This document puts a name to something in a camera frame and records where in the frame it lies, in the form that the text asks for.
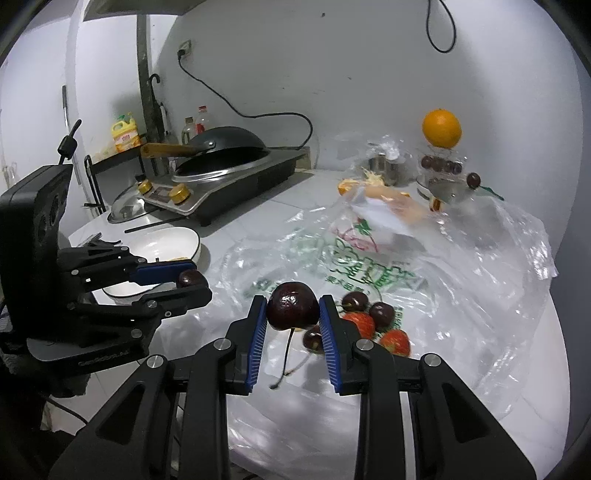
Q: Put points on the glass fruit container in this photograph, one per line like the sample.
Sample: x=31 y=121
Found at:
x=437 y=163

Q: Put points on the oil bottle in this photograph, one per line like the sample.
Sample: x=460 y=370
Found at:
x=189 y=131

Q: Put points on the peeled orange half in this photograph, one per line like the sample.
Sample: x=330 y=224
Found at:
x=353 y=184

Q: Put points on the small steel lidded pot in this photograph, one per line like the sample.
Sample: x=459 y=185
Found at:
x=445 y=191

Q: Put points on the white round plate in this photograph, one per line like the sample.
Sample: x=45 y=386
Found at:
x=165 y=244

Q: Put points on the orange peel piece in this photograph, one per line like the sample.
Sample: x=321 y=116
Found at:
x=400 y=203

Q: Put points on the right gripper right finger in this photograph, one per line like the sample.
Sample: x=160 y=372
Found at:
x=454 y=435

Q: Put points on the red cap sauce bottle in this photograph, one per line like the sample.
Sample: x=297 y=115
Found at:
x=204 y=121

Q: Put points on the yellow detergent bottle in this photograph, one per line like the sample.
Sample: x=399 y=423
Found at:
x=125 y=133

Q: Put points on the whole orange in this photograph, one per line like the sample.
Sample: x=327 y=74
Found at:
x=442 y=129

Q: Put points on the dark cherry with stem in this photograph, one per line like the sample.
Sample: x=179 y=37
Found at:
x=292 y=305

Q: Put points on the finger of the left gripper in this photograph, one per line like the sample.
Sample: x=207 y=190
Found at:
x=161 y=271
x=161 y=302

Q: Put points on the small crumpled plastic bag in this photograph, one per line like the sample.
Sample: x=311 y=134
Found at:
x=375 y=157

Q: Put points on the red strawberry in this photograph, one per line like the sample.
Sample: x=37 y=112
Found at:
x=397 y=342
x=364 y=322

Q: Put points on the induction cooker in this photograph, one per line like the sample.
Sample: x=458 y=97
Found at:
x=207 y=195

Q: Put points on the printed clear plastic bag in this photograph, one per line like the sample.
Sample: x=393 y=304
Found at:
x=471 y=283

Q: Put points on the black chopstick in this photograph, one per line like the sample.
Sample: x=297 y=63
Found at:
x=155 y=224

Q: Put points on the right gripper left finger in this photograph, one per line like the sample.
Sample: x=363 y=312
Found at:
x=168 y=419

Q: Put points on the steel range hood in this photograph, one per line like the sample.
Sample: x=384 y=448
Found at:
x=100 y=9

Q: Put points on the black umbrella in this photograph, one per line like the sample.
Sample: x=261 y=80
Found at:
x=158 y=109

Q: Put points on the steel pot lid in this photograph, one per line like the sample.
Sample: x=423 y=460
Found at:
x=127 y=206

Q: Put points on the black metal rack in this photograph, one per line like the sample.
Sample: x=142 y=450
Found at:
x=109 y=176

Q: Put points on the black wok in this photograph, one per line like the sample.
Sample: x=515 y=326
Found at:
x=213 y=150

